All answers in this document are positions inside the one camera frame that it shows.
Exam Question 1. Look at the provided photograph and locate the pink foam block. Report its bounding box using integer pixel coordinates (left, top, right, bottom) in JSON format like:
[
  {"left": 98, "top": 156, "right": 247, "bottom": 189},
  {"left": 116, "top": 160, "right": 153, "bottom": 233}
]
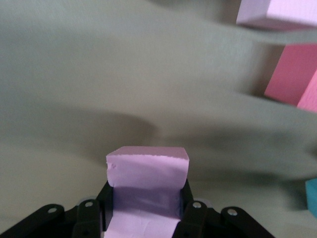
[
  {"left": 236, "top": 0, "right": 317, "bottom": 32},
  {"left": 103, "top": 146, "right": 190, "bottom": 238}
]

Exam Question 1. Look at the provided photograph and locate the blue foam block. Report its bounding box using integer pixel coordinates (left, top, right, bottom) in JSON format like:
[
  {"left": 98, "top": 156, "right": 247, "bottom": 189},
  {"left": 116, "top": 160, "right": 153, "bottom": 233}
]
[{"left": 305, "top": 178, "right": 317, "bottom": 218}]

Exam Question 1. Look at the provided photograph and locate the red foam block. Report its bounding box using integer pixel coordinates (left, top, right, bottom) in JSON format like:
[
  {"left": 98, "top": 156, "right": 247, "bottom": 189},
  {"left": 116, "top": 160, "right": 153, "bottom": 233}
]
[{"left": 264, "top": 43, "right": 317, "bottom": 111}]

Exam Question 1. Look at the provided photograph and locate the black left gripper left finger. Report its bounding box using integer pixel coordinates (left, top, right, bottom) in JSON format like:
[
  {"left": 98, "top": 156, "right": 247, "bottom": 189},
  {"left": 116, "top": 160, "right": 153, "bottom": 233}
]
[{"left": 71, "top": 180, "right": 113, "bottom": 238}]

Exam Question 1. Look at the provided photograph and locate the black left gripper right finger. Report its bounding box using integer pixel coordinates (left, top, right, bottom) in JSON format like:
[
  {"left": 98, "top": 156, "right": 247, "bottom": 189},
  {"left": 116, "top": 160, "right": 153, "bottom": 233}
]
[{"left": 174, "top": 178, "right": 208, "bottom": 238}]

